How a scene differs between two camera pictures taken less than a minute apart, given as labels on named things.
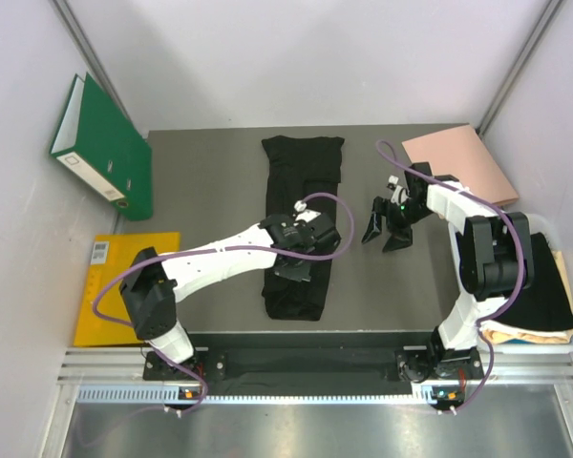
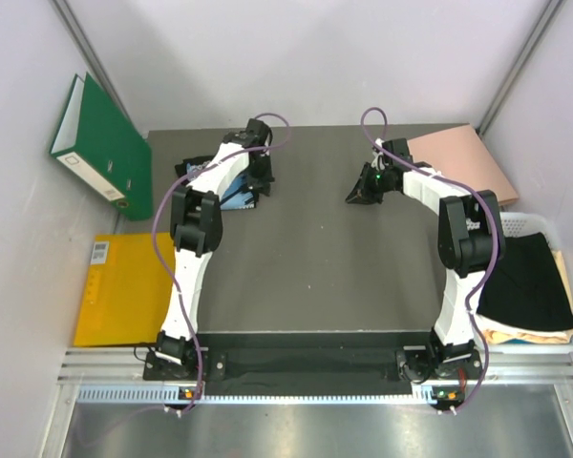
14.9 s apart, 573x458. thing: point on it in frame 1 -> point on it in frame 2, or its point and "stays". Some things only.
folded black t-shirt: x=547 y=304 stays
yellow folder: x=110 y=254 stays
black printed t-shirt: x=297 y=167 -> x=239 y=195
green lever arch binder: x=96 y=149 stays
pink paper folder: x=459 y=152 stays
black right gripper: x=400 y=238 -> x=361 y=194
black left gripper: x=294 y=274 -> x=261 y=183
